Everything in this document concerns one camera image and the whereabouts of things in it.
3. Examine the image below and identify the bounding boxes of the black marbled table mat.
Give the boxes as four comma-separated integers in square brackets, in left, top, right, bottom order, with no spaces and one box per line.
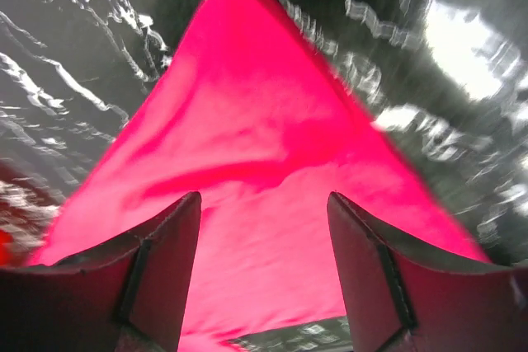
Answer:
[0,0,528,352]

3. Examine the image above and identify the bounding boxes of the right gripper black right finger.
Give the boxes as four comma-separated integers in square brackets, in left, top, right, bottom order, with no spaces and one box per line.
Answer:
[327,193,527,351]

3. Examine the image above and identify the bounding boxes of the red plastic bin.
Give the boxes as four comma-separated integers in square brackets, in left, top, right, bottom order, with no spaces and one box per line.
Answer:
[0,230,13,266]

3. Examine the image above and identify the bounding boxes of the pink t shirt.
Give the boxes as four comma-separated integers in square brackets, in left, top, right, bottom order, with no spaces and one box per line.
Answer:
[30,0,485,351]

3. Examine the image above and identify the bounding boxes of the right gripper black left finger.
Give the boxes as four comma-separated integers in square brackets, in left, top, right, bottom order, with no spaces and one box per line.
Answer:
[1,192,201,351]

